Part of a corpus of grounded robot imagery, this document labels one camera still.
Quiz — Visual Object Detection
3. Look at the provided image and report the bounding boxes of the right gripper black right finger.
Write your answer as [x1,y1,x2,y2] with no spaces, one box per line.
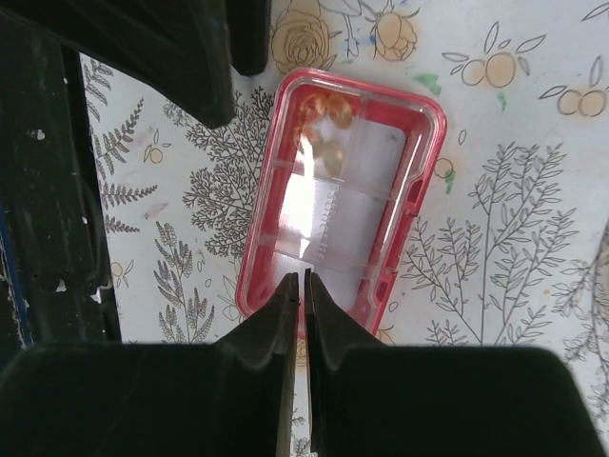
[304,271,599,456]

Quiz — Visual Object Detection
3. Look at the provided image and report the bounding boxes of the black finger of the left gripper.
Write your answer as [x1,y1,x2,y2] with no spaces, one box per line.
[1,1,234,129]
[227,0,271,77]

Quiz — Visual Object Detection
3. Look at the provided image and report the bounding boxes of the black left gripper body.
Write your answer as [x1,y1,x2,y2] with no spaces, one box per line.
[1,16,119,346]

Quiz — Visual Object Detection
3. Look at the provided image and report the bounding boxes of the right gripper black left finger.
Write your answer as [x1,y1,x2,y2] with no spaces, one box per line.
[1,273,299,456]

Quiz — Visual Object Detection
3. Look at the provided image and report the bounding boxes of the red rectangular pill box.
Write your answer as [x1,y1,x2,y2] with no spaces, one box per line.
[235,69,447,332]

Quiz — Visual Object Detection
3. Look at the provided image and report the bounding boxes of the amber gel capsules in box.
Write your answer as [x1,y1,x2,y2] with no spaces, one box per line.
[295,91,355,178]

